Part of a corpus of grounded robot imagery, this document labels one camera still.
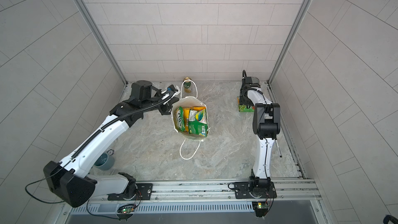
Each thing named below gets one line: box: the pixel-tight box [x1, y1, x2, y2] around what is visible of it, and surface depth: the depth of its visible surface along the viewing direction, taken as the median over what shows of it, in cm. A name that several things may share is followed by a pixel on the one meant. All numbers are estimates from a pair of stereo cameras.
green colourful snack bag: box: [188, 108, 209, 138], surface depth 74 cm
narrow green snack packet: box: [176, 106, 186, 133], surface depth 80 cm
